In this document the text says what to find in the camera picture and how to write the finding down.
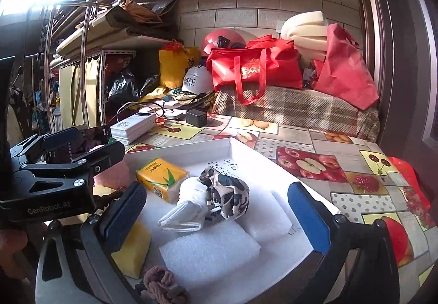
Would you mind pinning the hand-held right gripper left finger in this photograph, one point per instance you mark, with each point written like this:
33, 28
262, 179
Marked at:
125, 218

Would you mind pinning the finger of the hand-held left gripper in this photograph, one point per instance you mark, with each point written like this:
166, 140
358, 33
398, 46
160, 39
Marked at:
102, 155
51, 141

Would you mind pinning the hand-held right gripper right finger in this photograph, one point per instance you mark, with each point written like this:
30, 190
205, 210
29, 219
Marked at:
304, 218

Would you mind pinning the small white foam block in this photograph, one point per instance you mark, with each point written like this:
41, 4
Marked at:
270, 218

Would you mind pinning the yellow sponge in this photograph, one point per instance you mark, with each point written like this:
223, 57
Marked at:
133, 252

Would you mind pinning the white cardboard box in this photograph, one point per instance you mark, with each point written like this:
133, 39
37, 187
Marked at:
284, 252

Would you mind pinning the yellow tissue pack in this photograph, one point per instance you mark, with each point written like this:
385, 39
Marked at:
160, 175

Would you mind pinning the white face mask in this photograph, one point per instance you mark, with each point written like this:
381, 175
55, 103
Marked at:
183, 218

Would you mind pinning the white sock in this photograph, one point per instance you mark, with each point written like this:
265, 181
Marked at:
191, 189

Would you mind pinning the brown scrunchie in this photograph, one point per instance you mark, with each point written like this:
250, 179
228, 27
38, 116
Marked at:
164, 285

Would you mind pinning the leopard print cloth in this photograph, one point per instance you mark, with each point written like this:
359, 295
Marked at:
229, 192

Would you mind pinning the large white foam block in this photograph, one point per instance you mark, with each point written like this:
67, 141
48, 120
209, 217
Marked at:
208, 251

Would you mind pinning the person's left hand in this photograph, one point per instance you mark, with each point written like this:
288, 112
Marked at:
15, 249

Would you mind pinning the black smartphone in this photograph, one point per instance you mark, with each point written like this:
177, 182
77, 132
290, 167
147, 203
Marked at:
92, 138

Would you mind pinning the white power bank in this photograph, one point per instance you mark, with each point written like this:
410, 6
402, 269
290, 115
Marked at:
135, 127

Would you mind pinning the fruit print tablecloth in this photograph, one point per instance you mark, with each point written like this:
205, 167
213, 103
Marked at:
342, 174

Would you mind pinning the metal shelf rack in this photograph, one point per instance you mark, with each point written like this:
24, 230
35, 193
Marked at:
95, 91

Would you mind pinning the black plastic bag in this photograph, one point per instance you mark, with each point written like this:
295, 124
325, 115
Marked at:
123, 85

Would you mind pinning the chrome pole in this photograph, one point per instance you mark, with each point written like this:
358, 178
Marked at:
84, 67

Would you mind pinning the white round charger pad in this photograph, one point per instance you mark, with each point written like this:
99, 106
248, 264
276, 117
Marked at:
174, 115

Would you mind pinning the black charger cube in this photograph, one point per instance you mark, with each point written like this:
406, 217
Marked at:
196, 117

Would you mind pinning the plaid cloth covered bench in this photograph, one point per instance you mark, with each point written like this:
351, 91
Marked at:
301, 109

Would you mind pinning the red printed plastic bag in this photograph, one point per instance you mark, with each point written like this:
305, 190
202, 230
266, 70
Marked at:
410, 184

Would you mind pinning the yellow plastic bag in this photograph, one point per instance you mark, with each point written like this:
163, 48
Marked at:
172, 67

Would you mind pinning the white helmet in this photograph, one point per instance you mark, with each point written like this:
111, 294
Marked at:
198, 79

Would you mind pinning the brown bags on shelf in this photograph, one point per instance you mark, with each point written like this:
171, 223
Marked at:
140, 16

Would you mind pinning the red nonwoven bag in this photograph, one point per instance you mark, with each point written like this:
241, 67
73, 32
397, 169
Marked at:
345, 74

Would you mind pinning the red tote bag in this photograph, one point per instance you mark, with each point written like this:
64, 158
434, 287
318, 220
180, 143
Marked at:
260, 67

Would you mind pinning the red helmet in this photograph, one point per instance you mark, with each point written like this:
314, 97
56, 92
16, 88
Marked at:
215, 40

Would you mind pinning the white foam roll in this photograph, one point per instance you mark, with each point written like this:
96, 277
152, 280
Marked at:
303, 28

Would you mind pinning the dark brown door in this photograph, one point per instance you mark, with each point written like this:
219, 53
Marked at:
403, 33

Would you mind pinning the white light switch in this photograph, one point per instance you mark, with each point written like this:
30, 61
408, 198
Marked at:
280, 25

